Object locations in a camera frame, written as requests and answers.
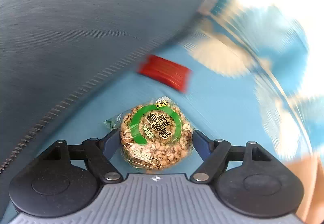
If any cardboard box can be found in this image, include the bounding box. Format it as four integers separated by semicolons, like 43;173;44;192
285;155;324;223

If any small red snack packet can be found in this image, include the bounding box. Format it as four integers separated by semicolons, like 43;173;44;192
138;54;191;93

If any blue white patterned cover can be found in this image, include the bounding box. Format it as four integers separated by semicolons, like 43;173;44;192
0;0;324;224

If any green round nut cracker pack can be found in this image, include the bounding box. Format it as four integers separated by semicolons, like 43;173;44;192
103;96;195;171

